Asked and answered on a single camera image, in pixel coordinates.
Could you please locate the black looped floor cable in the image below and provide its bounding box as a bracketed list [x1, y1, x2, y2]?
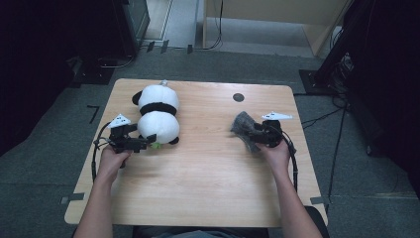
[97, 54, 137, 69]

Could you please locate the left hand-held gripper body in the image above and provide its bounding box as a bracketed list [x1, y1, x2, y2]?
[107, 113, 141, 155]

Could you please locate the tangled cable bundle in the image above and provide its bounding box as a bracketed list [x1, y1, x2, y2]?
[330, 53, 356, 110]

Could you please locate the person's grey clothing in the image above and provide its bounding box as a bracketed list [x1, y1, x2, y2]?
[152, 230, 239, 238]

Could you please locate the grey fluffy cloth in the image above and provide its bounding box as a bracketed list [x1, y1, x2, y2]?
[230, 110, 262, 154]

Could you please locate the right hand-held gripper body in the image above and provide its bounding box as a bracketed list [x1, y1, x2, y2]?
[261, 111, 293, 149]

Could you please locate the hand-held gripper cable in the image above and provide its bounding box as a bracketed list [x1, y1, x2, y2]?
[91, 121, 113, 182]
[280, 130, 299, 192]

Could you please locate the grey floor tape strip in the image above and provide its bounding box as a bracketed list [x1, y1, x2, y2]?
[59, 192, 86, 205]
[310, 195, 331, 205]

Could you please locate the right hand-held gripper cable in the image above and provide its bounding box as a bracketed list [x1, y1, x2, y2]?
[280, 130, 299, 192]

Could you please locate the person's right hand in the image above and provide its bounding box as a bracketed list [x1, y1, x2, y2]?
[256, 138, 293, 177]

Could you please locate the black hanging cable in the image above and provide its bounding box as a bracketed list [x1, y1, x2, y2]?
[207, 0, 224, 51]

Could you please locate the black metal stand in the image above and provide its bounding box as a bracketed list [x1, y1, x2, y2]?
[298, 0, 368, 97]

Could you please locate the person's left hand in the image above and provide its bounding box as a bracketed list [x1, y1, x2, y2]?
[97, 145, 134, 181]

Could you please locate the long black floor cable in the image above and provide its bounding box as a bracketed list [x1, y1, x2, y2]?
[326, 98, 348, 204]

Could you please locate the short black floor cable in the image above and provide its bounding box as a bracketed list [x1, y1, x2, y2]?
[300, 107, 345, 130]

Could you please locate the black flat stand base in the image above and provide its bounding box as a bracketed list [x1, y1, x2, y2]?
[67, 56, 115, 87]

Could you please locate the left hand-held gripper cable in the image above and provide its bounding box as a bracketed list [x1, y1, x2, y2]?
[91, 121, 113, 182]

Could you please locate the panda plush toy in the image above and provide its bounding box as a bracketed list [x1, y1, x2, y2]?
[132, 78, 181, 150]

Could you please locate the dark curtain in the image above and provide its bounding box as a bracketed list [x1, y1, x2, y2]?
[0, 0, 127, 157]
[343, 0, 420, 186]

